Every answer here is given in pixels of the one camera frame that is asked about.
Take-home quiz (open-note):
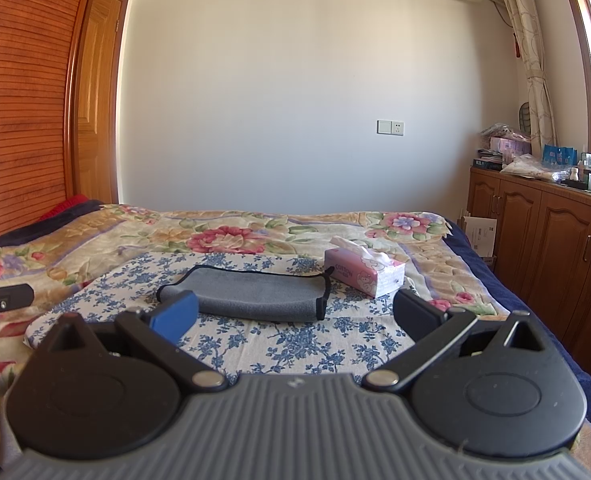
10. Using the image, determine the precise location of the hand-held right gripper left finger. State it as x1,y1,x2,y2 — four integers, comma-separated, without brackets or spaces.
28,291,229,394

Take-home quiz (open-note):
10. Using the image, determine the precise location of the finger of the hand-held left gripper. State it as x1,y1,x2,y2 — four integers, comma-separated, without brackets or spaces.
0,283,35,337

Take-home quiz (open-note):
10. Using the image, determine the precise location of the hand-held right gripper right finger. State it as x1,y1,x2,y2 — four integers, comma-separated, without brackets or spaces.
363,290,552,392

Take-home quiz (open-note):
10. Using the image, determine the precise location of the purple and grey towel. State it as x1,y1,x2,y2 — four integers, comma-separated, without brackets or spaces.
156,265,335,324

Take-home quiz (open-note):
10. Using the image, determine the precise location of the pink tissue box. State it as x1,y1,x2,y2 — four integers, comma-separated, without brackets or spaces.
323,236,407,299

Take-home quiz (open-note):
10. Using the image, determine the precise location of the floral quilt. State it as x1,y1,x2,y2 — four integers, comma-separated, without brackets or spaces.
0,205,591,480

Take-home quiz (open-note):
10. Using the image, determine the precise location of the white paper envelope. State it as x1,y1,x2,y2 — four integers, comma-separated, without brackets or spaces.
462,215,499,262

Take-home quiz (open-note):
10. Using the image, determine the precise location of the red cloth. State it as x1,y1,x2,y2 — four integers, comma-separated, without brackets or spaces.
38,194,89,221

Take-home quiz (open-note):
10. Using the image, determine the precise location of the blue floral white cloth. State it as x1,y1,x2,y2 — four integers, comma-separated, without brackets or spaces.
24,252,417,377

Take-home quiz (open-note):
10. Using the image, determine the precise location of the wooden cabinet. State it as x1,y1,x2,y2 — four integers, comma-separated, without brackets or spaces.
467,165,591,387

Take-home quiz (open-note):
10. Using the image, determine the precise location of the stack of dark books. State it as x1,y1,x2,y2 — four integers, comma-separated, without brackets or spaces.
472,150,504,170

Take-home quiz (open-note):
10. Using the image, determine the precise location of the clear plastic bag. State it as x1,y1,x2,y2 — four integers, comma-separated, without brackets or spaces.
500,154,576,182

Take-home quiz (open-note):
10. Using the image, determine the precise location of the pink storage box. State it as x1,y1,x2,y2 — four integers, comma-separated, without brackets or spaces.
490,136,531,159

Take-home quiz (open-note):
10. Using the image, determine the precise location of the wooden room door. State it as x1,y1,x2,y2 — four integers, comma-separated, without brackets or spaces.
74,0,129,206

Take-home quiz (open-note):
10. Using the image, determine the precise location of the blue carton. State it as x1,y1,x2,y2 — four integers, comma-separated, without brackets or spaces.
543,144,579,166

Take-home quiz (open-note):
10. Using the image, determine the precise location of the patterned beige curtain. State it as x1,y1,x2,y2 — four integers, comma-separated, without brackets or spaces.
490,0,559,147

